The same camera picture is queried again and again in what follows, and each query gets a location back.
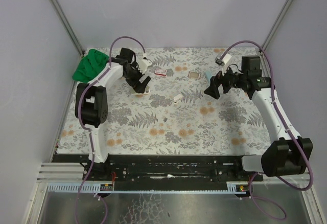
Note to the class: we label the olive green stapler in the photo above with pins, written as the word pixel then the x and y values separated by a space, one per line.
pixel 146 92

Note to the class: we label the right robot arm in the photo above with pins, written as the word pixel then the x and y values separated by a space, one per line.
pixel 289 151

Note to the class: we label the red staple box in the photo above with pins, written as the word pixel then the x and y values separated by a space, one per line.
pixel 160 72

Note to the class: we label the light blue stapler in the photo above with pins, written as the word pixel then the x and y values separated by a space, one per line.
pixel 208 76

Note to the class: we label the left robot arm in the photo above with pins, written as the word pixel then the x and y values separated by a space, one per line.
pixel 91 106

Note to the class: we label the floral table mat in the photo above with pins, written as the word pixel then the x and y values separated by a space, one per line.
pixel 197 124

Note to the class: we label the green cloth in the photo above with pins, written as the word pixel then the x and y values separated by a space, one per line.
pixel 90 66

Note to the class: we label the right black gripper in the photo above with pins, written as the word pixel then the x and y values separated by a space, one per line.
pixel 222 83

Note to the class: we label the loose staple strip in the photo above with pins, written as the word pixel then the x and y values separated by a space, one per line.
pixel 194 75

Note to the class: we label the small white stapler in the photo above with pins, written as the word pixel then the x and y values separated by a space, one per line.
pixel 177 98

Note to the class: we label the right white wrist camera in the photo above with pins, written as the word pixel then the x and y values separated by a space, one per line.
pixel 223 62

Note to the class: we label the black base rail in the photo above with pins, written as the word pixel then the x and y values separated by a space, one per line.
pixel 167 173

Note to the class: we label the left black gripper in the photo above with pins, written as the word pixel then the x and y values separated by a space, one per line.
pixel 135 76

